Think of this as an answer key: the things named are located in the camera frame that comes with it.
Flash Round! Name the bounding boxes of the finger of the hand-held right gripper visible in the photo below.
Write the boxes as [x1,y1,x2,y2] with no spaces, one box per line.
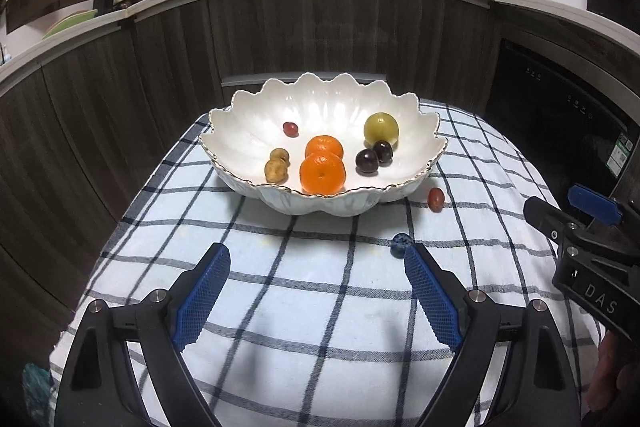
[523,196,586,253]
[567,185,640,238]

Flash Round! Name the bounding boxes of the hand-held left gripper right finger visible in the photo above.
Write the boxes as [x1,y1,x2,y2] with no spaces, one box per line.
[403,242,581,427]

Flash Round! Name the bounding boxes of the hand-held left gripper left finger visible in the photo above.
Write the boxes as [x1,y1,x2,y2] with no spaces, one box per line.
[54,242,232,427]

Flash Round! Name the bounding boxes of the mandarin orange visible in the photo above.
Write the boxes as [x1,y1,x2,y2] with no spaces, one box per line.
[305,134,345,160]
[299,153,347,195]

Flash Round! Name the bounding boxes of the green apple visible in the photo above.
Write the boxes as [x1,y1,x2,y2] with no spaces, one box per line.
[363,113,400,146]

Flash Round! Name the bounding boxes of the white scalloped bowl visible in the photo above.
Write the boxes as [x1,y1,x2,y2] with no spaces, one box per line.
[200,73,447,217]

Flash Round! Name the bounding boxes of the person's right hand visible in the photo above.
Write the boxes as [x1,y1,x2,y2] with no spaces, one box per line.
[586,336,640,413]

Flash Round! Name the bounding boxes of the blue checked white cloth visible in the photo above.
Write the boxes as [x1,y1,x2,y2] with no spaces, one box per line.
[49,99,608,427]

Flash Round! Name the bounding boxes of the black built-in dishwasher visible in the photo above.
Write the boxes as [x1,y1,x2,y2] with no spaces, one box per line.
[485,39,640,202]

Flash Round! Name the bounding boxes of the teal cloth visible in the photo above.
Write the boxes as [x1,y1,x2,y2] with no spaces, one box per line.
[22,362,54,424]

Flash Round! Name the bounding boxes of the dark wood base cabinets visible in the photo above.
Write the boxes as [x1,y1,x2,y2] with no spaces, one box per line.
[0,0,640,348]

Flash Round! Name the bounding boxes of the green basin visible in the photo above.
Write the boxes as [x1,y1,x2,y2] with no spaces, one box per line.
[42,9,98,38]

